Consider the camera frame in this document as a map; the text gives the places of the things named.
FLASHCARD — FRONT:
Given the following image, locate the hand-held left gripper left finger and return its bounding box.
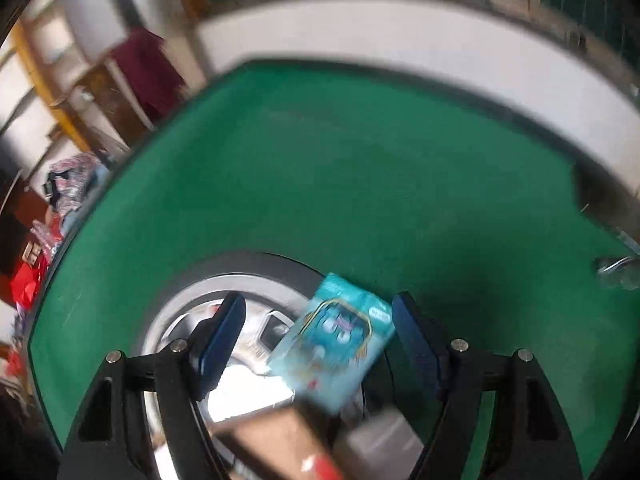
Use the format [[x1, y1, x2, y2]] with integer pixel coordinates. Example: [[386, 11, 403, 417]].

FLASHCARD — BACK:
[[59, 291, 248, 480]]

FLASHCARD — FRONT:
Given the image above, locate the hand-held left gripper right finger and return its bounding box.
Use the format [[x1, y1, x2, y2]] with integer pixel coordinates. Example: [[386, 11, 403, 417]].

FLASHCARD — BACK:
[[391, 291, 583, 480]]

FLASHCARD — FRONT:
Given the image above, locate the teal tissue packet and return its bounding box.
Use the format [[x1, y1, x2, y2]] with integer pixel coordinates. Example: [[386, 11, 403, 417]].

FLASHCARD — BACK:
[[267, 272, 396, 416]]

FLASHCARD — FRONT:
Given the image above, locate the round table centre panel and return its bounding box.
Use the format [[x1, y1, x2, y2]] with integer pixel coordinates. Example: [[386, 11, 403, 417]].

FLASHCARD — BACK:
[[131, 251, 426, 480]]

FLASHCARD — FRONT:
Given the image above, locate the blurred brown box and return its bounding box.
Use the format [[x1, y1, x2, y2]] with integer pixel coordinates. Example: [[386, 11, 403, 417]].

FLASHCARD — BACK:
[[215, 405, 351, 480]]

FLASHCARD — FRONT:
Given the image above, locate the red plastic bag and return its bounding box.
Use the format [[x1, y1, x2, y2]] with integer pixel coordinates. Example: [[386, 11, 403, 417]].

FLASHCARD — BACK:
[[10, 260, 51, 311]]

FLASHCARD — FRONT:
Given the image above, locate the floral cloth bag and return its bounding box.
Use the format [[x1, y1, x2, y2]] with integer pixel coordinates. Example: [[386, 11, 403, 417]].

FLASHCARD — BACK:
[[45, 152, 108, 216]]

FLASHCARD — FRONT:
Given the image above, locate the brown wooden chair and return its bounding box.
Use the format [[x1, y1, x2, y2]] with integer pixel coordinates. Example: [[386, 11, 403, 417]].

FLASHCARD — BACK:
[[50, 55, 156, 161]]

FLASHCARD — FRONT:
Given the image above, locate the dark red cloth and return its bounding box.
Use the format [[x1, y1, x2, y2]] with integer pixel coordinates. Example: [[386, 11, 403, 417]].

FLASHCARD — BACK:
[[110, 27, 188, 121]]

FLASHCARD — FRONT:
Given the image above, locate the standing air conditioner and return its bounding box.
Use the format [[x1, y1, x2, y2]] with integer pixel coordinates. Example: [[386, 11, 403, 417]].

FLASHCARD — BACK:
[[65, 0, 146, 61]]

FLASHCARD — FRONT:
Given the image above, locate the wooden wall shelf unit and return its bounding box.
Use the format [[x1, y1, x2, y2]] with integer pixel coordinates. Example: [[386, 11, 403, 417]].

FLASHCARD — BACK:
[[0, 0, 101, 156]]

